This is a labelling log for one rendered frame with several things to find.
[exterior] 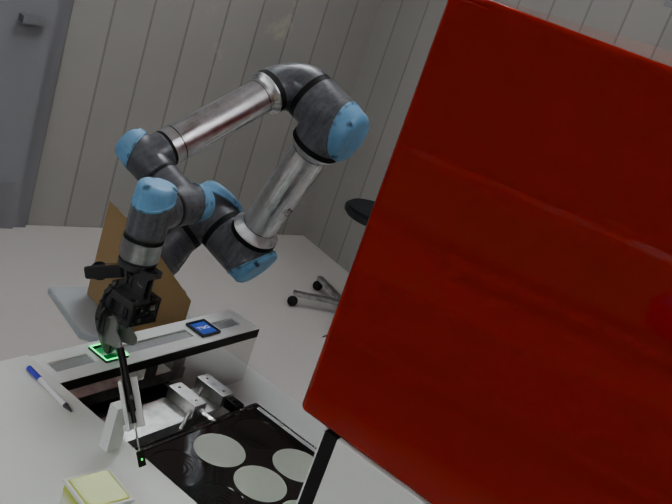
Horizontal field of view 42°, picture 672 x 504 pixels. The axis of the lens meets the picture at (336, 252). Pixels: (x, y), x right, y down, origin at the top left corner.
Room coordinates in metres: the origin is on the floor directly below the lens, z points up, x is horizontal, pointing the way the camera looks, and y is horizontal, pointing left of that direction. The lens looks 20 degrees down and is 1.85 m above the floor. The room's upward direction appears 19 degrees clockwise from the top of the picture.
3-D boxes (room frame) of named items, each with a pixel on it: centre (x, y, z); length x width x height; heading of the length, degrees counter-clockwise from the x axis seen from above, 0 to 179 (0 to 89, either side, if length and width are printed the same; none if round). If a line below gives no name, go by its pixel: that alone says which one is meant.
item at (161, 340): (1.58, 0.29, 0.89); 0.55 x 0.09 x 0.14; 149
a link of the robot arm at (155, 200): (1.46, 0.34, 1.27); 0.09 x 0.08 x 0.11; 157
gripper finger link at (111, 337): (1.45, 0.35, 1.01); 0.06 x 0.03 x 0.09; 59
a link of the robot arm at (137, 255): (1.46, 0.34, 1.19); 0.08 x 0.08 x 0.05
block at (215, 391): (1.58, 0.14, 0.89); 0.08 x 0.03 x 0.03; 59
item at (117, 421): (1.18, 0.23, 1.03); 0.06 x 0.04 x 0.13; 59
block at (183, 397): (1.51, 0.19, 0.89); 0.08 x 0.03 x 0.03; 59
